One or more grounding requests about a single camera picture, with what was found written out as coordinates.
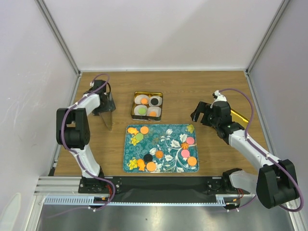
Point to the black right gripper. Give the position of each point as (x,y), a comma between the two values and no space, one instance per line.
(200,108)

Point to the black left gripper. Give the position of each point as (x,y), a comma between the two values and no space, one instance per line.
(109,106)

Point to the gold tin lid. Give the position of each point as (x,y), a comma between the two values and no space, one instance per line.
(240,118)

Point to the green sandwich cookie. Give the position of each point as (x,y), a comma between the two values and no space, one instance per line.
(142,111)

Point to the gold cookie tin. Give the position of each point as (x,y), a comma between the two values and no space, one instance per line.
(145,117)

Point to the small orange round cookie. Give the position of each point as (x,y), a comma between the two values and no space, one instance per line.
(152,114)

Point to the black sandwich cookie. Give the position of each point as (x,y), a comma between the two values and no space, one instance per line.
(154,101)
(148,158)

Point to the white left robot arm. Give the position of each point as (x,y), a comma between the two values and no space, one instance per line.
(73,129)

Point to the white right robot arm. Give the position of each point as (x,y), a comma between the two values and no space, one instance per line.
(276,182)

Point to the pink sandwich cookie upper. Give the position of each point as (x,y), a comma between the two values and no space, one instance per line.
(190,140)

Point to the pink sandwich cookie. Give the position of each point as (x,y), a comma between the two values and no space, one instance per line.
(190,140)
(185,153)

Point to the white paper cup front left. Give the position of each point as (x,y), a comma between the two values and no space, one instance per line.
(136,109)

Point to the white paper cup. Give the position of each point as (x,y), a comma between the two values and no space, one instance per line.
(138,98)
(156,109)
(136,109)
(158,97)

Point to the white paper cup back left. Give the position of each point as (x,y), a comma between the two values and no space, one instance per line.
(138,98)

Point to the orange fish cookie back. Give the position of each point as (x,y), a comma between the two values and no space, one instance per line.
(133,131)

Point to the orange fish cookie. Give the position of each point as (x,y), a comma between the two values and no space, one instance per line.
(141,164)
(133,131)

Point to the pink sandwich cookie lower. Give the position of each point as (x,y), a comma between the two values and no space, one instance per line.
(185,153)

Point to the white paper cup back right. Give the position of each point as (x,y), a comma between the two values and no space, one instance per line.
(158,97)

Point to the green cookie back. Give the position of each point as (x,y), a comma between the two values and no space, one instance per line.
(139,136)

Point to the tan round cookie back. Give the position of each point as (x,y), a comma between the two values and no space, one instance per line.
(144,130)

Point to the white paper cup front right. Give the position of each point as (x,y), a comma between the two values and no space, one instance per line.
(156,109)

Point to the orange round waffle cookie right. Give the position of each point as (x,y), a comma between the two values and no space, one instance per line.
(192,161)

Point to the blue floral tray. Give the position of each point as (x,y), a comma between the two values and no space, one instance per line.
(170,139)

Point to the orange fish cookie front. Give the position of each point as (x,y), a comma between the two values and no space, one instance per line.
(141,164)

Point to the orange round cookie front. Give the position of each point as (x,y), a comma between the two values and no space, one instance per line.
(151,166)

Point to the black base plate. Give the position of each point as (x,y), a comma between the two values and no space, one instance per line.
(159,187)

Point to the white cable duct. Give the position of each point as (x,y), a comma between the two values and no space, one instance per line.
(206,200)

